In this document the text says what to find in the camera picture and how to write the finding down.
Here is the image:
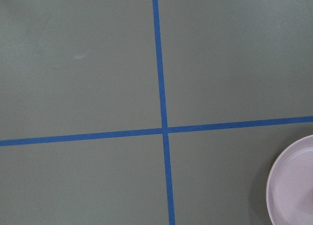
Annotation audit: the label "pink plate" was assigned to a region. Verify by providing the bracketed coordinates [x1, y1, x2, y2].
[266, 135, 313, 225]

